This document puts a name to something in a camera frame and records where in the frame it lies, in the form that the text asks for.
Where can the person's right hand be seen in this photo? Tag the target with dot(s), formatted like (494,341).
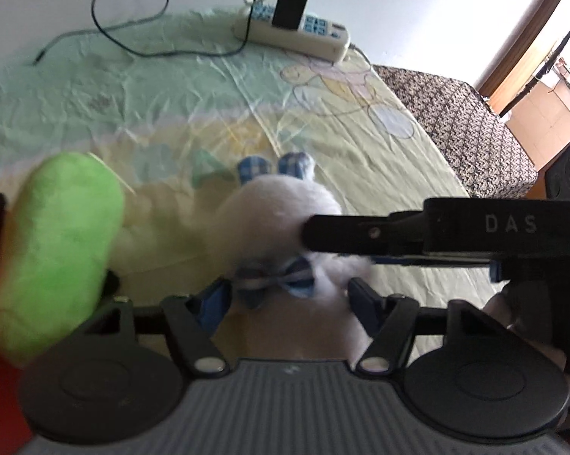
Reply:
(499,308)

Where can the black power adapter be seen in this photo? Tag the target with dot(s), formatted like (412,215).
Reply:
(289,4)

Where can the printed pale green bed sheet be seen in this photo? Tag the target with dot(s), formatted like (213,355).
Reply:
(171,104)

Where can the brown wooden door frame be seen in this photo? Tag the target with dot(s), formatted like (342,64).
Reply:
(531,38)

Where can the green plush toy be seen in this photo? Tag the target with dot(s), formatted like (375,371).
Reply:
(52,256)

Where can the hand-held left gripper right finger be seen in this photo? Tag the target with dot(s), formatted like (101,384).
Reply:
(361,298)

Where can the white rabbit plush toy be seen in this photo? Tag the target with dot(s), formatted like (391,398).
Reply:
(266,218)

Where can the brown patterned cloth cover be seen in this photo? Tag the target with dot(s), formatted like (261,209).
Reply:
(456,128)

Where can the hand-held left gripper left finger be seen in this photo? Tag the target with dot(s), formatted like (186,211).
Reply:
(216,301)

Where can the white power strip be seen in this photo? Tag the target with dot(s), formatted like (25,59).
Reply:
(313,40)

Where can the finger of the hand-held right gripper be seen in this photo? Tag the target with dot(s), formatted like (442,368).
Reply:
(432,259)
(351,232)

